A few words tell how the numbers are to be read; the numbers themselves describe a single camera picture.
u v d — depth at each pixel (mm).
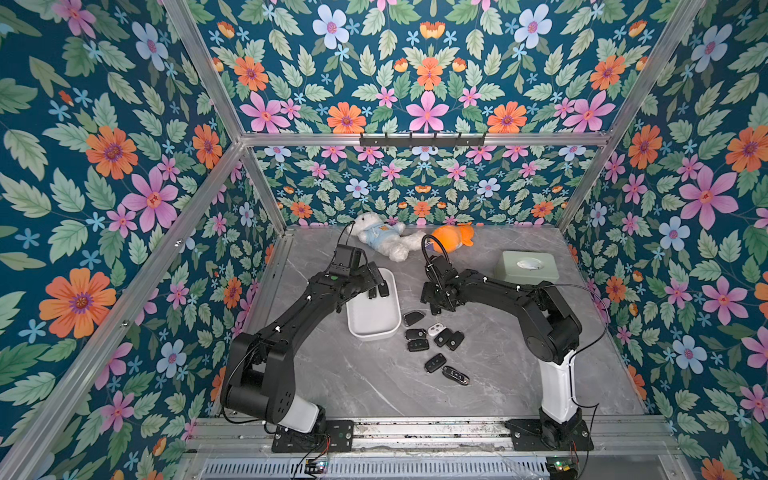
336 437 735
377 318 958
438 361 847
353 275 684
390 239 1067
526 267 987
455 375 821
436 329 915
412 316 954
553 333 534
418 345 884
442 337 897
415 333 907
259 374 451
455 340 891
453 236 1073
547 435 654
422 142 933
